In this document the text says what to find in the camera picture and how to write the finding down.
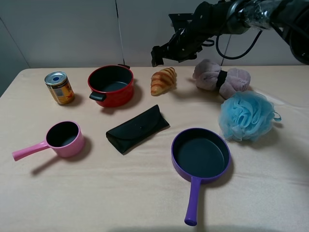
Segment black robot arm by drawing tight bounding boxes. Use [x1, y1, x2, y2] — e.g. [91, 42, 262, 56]
[151, 0, 309, 67]

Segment purple frying pan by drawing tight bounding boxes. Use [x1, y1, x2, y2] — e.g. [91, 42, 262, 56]
[171, 128, 231, 226]

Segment pink saucepan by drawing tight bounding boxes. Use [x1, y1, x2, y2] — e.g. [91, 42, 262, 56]
[12, 121, 84, 161]

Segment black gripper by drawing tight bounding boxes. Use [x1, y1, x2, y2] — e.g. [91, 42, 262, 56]
[151, 1, 232, 66]

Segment red pot black handles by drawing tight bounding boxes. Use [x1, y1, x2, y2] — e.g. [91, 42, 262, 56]
[87, 64, 134, 108]

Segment toy croissant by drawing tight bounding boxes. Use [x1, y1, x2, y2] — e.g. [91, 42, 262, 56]
[151, 67, 177, 96]

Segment black cable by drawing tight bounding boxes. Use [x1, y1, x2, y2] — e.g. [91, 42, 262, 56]
[215, 7, 264, 60]

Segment black glasses case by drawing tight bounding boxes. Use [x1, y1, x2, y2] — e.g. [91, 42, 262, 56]
[106, 105, 169, 154]

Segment blue mesh bath sponge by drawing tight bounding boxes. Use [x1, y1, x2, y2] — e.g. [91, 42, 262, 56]
[219, 90, 281, 142]

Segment yellow tin can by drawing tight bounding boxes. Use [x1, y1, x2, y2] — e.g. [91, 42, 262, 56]
[44, 72, 75, 105]

